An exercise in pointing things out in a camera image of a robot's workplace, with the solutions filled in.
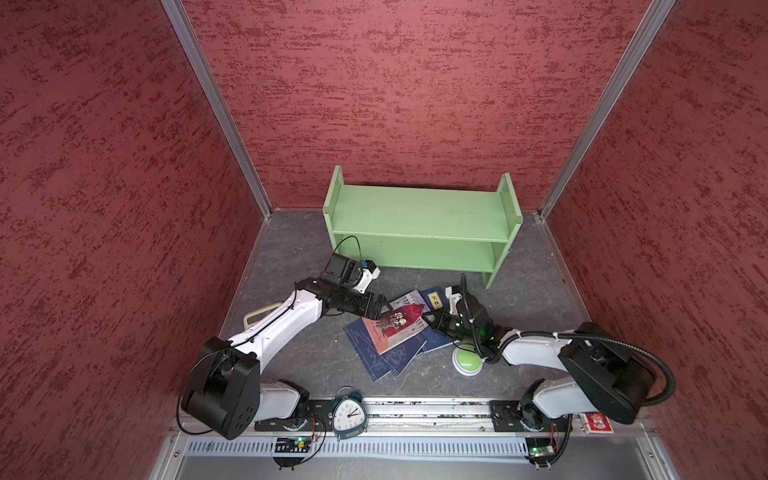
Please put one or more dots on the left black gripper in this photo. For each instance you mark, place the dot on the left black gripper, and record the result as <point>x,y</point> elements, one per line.
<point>365,312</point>

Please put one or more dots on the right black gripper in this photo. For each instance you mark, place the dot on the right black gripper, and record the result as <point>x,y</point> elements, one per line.
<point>439,322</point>

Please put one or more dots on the pink illustrated book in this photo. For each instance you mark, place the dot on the pink illustrated book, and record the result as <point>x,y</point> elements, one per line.
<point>395,327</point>

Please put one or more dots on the blue book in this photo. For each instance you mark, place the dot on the blue book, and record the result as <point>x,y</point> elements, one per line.
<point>376,367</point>
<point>433,300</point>
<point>401,356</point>

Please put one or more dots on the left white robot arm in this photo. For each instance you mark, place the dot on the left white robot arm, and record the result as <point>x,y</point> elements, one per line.
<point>224,390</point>

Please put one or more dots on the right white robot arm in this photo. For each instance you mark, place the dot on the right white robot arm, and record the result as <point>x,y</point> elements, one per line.
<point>603,374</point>

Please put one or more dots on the green push button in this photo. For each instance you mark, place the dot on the green push button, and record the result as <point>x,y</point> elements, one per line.
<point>466,361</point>

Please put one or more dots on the green wooden shelf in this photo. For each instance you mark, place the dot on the green wooden shelf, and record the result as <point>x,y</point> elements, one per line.
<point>420,228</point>

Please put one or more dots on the teal alarm clock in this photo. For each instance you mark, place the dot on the teal alarm clock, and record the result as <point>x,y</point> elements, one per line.
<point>349,416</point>

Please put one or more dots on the cream calculator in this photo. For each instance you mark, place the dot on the cream calculator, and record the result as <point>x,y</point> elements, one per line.
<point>256,316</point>

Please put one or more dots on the right circuit board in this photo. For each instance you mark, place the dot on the right circuit board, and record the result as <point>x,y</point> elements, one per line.
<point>541,452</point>

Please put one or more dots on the circuit board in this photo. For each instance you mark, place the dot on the circuit board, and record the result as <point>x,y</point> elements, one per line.
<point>290,452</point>
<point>541,452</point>

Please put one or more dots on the left circuit board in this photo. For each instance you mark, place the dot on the left circuit board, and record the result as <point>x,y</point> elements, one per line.
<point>290,452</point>

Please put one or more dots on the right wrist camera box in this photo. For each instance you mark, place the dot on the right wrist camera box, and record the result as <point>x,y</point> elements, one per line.
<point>454,295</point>

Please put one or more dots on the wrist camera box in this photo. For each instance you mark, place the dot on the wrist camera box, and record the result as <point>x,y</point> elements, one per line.
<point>341,271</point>
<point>454,295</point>

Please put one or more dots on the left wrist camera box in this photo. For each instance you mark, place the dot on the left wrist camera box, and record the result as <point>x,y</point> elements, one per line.
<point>341,271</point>

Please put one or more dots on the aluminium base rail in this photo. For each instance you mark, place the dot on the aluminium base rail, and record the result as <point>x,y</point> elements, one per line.
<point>421,429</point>

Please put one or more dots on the right aluminium corner post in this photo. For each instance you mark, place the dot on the right aluminium corner post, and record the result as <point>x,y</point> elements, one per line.
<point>646,31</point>

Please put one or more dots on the aluminium corner post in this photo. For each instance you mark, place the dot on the aluminium corner post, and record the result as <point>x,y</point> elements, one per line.
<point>184,31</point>
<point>646,31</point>

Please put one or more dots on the left aluminium corner post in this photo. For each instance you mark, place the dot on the left aluminium corner post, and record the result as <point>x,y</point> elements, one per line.
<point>184,31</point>

